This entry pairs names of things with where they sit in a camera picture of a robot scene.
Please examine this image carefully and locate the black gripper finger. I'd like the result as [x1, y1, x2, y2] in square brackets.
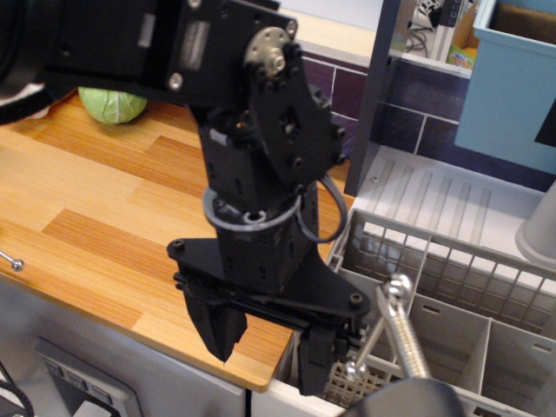
[297, 327, 348, 396]
[184, 290, 247, 362]

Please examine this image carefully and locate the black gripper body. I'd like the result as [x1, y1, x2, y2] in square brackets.
[167, 182, 371, 341]

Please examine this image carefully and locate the grey plastic drying rack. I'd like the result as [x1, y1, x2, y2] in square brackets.
[328, 209, 555, 416]

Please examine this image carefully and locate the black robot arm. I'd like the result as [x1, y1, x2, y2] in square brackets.
[1, 1, 371, 395]

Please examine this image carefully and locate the white sink unit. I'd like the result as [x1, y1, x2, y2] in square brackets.
[251, 144, 556, 417]

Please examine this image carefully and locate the black clamp base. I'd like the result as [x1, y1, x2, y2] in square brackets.
[341, 378, 466, 417]

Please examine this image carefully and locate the grey oven control panel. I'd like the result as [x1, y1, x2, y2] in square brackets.
[33, 337, 142, 416]

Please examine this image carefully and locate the small metal knob rod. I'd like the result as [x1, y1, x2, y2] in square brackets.
[0, 251, 25, 272]

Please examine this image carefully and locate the green toy cabbage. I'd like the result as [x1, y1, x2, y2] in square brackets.
[77, 87, 148, 125]

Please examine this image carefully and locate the grey metal cup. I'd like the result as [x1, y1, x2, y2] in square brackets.
[515, 184, 556, 269]

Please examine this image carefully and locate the colourful cardboard box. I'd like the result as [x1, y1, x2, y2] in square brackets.
[446, 3, 479, 70]

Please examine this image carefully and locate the light blue box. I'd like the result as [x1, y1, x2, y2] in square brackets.
[455, 1, 555, 174]

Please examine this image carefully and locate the dark grey shelf post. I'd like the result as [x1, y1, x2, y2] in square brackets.
[344, 0, 401, 196]

